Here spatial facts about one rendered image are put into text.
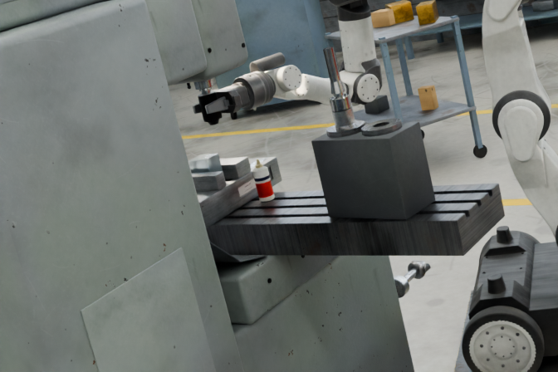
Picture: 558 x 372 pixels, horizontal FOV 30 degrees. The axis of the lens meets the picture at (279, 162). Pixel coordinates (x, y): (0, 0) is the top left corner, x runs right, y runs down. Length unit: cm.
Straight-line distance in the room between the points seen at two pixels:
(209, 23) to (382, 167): 55
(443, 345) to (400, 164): 175
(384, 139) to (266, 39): 647
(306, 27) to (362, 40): 573
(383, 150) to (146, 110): 51
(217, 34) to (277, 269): 58
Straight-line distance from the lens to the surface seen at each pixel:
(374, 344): 291
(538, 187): 275
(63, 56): 195
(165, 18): 233
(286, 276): 254
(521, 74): 267
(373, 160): 226
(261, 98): 265
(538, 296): 276
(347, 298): 279
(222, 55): 250
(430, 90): 616
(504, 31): 263
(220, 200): 259
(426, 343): 396
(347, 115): 233
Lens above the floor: 167
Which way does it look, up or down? 14 degrees down
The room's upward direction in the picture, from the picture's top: 14 degrees counter-clockwise
